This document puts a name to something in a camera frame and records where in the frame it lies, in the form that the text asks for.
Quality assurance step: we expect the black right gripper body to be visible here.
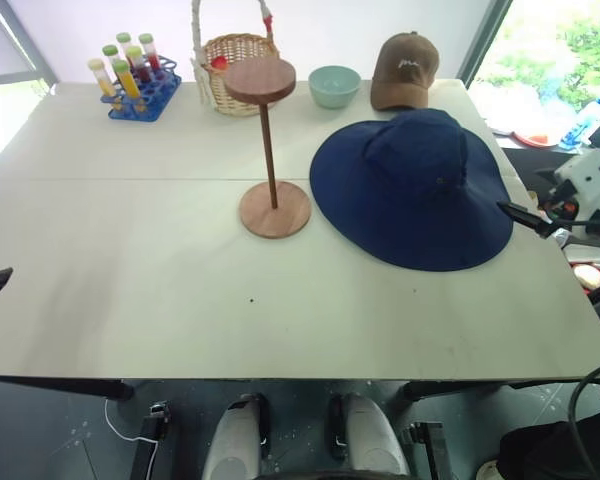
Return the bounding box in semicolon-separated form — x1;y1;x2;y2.
542;195;587;247

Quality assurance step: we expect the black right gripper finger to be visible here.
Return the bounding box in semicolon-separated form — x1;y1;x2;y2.
510;212;557;239
496;200;546;226

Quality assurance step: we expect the navy blue wide-brim hat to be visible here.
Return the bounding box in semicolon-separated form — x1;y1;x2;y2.
309;107;515;273

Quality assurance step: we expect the wooden hat stand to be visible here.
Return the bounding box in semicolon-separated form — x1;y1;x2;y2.
223;56;313;241

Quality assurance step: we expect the red tray with food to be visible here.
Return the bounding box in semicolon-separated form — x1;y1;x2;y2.
569;260;600;293

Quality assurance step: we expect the red plate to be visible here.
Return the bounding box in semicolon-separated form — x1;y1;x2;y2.
511;130;552;148

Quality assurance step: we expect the clear plastic water bottle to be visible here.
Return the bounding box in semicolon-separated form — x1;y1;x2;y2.
571;96;600;140

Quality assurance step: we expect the brown baseball cap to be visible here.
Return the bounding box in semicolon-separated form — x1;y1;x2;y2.
369;31;441;112

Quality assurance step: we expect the black bag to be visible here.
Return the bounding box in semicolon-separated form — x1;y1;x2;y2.
496;418;600;480

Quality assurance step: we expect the black table leg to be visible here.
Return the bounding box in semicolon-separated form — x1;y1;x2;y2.
128;399;172;480
403;421;447;480

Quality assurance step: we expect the teal bowl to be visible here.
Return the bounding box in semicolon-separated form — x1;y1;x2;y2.
308;65;362;110

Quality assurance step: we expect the yellow-capped tube with yellow liquid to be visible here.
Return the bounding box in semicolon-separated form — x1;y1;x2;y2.
86;57;117;99

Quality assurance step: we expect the green-capped tube with yellow liquid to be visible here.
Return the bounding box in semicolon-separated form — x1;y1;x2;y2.
111;59;142;100

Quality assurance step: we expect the blue test tube rack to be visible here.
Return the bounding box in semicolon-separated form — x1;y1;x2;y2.
99;57;183;123

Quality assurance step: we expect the green-capped tube with red liquid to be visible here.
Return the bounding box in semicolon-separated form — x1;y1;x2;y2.
137;32;163;74
125;45;152;82

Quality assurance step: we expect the white right robot leg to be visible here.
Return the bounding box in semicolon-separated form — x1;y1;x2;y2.
327;391;411;480

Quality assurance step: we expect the white robot leg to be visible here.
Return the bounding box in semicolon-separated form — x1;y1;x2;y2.
201;393;270;480
327;391;411;480

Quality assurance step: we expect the white left robot leg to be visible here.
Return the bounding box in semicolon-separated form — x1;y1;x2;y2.
201;393;270;480

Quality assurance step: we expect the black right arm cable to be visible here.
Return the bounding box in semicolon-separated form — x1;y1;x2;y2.
543;210;600;454

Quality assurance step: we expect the thin white cable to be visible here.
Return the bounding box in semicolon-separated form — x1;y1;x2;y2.
103;397;162;480

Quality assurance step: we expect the wicker basket with white handle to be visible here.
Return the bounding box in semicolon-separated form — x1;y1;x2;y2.
189;0;282;118

